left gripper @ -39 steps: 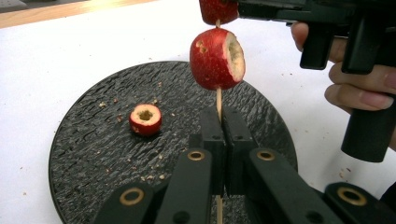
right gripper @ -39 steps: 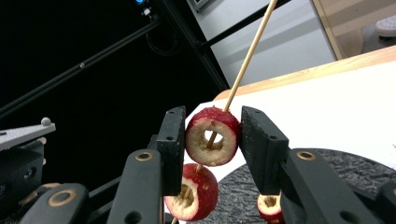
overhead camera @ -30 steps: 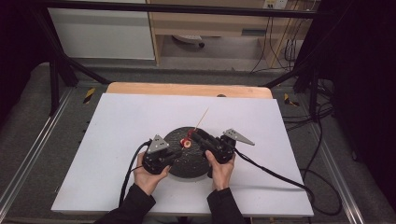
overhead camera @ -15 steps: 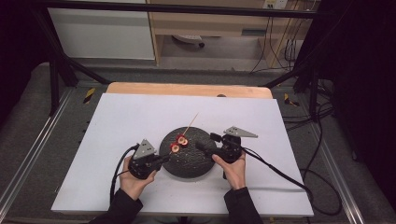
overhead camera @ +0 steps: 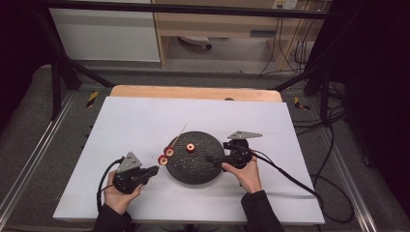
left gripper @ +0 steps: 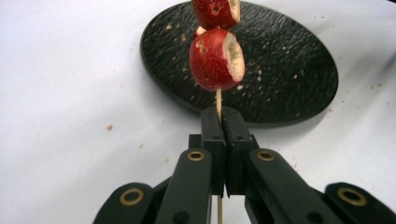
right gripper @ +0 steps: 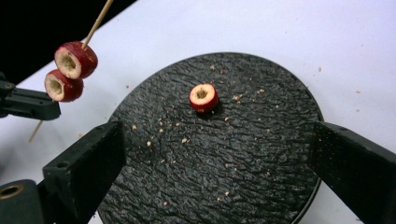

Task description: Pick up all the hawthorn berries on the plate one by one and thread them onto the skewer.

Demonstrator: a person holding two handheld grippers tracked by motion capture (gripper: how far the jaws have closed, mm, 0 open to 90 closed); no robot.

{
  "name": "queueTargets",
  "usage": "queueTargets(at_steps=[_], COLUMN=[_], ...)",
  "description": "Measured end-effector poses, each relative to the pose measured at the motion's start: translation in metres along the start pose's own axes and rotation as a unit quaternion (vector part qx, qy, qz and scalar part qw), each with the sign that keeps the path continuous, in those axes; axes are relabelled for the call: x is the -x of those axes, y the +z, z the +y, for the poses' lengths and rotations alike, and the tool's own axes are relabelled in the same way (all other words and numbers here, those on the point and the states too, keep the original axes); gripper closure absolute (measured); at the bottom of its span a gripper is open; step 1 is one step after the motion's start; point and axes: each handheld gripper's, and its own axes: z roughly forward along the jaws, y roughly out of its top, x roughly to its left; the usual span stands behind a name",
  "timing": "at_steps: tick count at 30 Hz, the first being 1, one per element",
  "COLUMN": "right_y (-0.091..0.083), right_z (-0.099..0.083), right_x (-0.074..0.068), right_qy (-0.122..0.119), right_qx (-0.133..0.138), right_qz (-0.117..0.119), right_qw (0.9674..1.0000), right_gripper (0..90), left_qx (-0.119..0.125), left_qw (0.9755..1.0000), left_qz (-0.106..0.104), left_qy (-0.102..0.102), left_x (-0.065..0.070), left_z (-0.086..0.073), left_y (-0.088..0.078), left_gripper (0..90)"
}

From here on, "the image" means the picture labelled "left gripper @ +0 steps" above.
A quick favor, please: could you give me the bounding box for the thin bamboo skewer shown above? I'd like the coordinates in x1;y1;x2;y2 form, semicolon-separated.
215;87;224;224

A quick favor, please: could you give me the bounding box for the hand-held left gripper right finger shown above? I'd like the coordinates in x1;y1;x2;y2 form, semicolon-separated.
221;106;260;198

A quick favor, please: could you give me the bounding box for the black textured round plate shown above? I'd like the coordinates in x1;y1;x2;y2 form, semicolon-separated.
139;0;340;128

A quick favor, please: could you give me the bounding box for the red cored hawthorn fruit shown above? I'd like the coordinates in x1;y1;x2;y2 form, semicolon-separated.
189;28;247;92
191;0;242;32

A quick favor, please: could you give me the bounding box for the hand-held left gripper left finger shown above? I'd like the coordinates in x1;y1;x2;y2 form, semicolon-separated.
188;106;227;199

